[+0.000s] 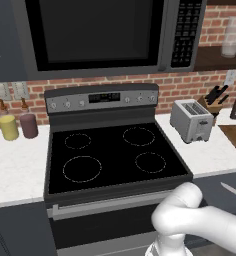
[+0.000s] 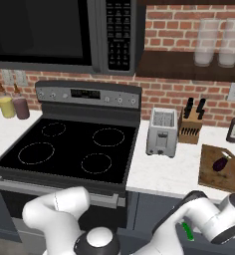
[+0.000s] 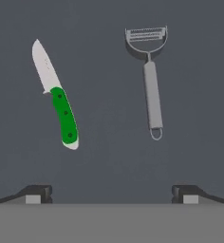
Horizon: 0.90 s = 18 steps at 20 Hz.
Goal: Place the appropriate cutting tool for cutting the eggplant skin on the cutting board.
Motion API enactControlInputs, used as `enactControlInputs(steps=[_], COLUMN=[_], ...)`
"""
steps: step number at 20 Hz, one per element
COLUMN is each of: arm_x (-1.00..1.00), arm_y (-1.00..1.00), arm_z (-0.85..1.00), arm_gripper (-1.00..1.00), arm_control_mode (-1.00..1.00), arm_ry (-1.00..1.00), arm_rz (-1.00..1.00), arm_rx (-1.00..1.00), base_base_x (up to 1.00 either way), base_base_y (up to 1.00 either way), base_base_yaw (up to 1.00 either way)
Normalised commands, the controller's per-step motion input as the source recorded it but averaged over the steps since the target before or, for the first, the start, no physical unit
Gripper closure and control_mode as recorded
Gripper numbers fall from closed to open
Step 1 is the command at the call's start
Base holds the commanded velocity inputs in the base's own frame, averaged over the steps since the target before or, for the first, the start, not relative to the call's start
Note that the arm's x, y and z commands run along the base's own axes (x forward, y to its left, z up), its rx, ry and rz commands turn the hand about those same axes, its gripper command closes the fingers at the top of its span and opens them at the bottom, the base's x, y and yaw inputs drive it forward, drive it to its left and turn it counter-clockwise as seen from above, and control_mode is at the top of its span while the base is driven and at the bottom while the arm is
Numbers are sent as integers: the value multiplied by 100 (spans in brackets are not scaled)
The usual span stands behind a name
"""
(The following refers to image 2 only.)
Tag wooden cutting board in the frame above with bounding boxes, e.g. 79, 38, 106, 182
197, 143, 235, 194

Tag purple eggplant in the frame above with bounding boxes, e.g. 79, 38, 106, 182
211, 151, 231, 172

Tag black handled knife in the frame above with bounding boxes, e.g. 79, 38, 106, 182
183, 97, 194, 121
195, 98, 207, 121

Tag silver toaster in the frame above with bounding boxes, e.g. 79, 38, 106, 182
145, 107, 179, 158

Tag black and grey microwave oven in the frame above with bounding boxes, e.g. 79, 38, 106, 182
0, 0, 146, 77

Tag dark grey cupboard front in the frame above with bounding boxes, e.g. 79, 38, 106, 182
0, 180, 23, 244
117, 190, 235, 255

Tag yellow squeeze bottle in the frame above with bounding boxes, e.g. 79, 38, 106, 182
0, 82, 17, 120

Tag grey microwave door handle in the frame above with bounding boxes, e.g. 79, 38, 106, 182
95, 0, 107, 75

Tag dark wooden shelf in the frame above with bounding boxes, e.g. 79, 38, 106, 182
135, 49, 235, 84

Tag wooden knife block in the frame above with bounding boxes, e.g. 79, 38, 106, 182
177, 107, 204, 145

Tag black oven door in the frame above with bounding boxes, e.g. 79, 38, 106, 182
0, 188, 128, 235

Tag black glass hob stove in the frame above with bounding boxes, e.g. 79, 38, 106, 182
0, 80, 143, 197

